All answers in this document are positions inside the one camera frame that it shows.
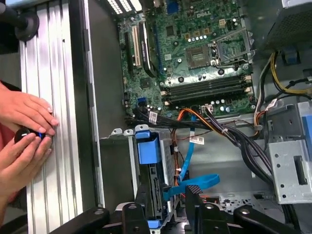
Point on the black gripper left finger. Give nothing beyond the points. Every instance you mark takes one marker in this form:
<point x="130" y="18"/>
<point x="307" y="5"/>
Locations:
<point x="134" y="219"/>

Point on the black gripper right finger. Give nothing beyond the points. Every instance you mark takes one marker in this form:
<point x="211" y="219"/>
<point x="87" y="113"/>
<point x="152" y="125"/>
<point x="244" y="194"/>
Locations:
<point x="202" y="219"/>

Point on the hard disk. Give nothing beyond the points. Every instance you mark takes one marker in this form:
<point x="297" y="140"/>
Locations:
<point x="148" y="151"/>

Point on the grey metal disk bay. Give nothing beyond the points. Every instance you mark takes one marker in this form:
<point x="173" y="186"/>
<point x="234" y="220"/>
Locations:
<point x="117" y="170"/>

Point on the person's right hand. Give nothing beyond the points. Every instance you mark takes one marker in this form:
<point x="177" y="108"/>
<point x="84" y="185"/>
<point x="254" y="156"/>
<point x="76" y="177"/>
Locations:
<point x="22" y="161"/>

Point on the person's left hand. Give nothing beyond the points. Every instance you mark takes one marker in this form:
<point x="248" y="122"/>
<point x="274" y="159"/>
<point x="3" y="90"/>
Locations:
<point x="26" y="109"/>

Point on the grey metal drive cage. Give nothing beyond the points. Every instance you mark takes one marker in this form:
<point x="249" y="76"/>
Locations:
<point x="287" y="158"/>

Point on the black RAM slot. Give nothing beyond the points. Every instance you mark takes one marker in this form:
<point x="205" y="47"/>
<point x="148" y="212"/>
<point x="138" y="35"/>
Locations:
<point x="207" y="91"/>
<point x="207" y="97"/>
<point x="207" y="86"/>
<point x="207" y="82"/>

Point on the green motherboard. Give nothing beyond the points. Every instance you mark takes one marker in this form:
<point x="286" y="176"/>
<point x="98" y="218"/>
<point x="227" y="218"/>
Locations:
<point x="146" y="92"/>

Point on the blue plastic latch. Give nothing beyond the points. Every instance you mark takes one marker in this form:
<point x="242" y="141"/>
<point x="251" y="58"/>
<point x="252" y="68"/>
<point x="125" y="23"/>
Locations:
<point x="307" y="141"/>

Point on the black PC case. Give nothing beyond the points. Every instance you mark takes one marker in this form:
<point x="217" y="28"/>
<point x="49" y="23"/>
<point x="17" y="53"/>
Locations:
<point x="107" y="73"/>

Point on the person's pink shirt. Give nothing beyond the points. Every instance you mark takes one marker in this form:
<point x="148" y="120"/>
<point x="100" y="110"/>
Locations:
<point x="6" y="134"/>

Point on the CPU socket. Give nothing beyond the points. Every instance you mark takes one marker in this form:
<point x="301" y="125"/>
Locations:
<point x="198" y="57"/>

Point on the black expansion slot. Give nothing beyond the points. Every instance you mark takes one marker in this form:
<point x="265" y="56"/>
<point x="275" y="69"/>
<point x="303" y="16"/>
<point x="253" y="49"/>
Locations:
<point x="128" y="53"/>

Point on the black graphics card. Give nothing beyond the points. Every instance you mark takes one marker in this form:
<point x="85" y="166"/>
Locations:
<point x="145" y="48"/>

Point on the blue expansion slot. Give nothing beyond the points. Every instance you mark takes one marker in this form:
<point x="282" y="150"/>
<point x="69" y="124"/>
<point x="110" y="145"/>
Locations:
<point x="159" y="48"/>

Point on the white expansion slot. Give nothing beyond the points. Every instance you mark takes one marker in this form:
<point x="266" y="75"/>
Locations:
<point x="136" y="46"/>

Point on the metal socket cover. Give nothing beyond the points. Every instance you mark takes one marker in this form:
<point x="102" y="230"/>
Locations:
<point x="231" y="36"/>

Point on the grey power supply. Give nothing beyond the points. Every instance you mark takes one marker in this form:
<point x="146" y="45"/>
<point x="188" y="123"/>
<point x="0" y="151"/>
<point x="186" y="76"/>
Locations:
<point x="287" y="24"/>

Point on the black round rubber foot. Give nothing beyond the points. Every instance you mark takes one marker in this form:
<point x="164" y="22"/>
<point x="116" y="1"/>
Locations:
<point x="28" y="26"/>

